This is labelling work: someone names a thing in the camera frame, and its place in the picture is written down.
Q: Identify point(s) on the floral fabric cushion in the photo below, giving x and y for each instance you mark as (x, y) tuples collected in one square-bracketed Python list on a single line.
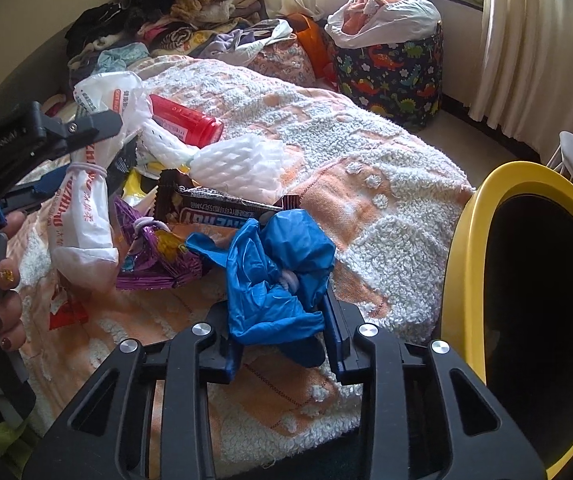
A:
[(281, 65)]

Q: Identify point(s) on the dinosaur print fabric basket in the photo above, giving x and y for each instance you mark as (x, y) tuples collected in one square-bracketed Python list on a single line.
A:
[(391, 80)]

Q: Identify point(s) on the white foam net sleeve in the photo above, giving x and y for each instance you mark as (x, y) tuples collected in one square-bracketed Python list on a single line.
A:
[(236, 165)]

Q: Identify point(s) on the white red-printed plastic bag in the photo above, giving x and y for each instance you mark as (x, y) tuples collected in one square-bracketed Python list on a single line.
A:
[(89, 210)]

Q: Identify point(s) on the brown snack wrapper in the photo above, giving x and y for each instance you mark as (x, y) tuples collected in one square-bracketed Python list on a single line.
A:
[(216, 202)]

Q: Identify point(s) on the yellow trash bin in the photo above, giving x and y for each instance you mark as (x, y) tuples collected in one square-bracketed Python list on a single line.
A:
[(471, 280)]

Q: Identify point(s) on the white bag of clothes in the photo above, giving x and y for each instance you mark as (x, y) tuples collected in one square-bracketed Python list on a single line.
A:
[(401, 15)]

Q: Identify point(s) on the blue plastic bag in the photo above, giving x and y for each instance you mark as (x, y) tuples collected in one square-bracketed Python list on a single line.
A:
[(276, 270)]

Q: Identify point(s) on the pile of clothes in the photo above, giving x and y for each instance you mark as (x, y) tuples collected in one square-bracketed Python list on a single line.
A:
[(166, 15)]

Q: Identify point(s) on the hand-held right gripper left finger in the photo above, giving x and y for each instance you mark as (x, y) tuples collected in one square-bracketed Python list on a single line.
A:
[(231, 366)]

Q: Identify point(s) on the person's left hand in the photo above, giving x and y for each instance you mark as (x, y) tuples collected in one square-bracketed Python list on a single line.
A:
[(6, 305)]

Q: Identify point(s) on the red paper packet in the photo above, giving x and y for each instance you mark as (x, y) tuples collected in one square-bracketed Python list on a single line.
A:
[(69, 312)]

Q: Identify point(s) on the yellow snack wrapper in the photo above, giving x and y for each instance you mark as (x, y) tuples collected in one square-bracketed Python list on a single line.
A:
[(136, 187)]

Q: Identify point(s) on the purple snack wrapper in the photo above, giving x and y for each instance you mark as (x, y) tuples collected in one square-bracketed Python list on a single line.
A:
[(161, 260)]

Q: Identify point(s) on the red plastic bottle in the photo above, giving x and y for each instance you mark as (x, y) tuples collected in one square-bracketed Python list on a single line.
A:
[(186, 120)]

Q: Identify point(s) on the orange bag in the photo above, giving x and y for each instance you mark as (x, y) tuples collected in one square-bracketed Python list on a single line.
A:
[(314, 40)]

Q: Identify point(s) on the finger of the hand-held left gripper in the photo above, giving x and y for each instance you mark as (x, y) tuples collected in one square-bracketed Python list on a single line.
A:
[(46, 189), (96, 124)]

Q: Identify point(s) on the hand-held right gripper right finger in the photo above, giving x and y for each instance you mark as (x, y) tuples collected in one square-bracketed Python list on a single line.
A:
[(335, 332)]

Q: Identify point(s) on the white garment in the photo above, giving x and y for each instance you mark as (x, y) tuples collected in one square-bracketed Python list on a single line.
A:
[(246, 40)]

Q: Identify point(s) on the orange and white fleece blanket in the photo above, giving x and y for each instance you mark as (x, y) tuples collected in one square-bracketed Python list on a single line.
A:
[(346, 175)]

